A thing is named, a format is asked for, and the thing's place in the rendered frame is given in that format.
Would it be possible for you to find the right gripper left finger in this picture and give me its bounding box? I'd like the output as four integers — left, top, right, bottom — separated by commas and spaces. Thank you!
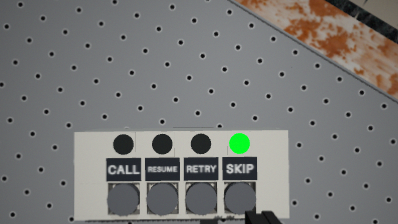
245, 211, 265, 224

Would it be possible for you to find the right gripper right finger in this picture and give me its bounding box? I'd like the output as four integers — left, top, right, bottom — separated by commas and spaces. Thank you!
259, 211, 282, 224

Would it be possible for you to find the white operator panel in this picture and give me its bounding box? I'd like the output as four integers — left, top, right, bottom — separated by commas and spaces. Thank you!
74, 127, 289, 220

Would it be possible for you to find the grey rectangular plate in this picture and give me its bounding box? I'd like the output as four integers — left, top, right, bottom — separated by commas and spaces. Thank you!
0, 0, 398, 224

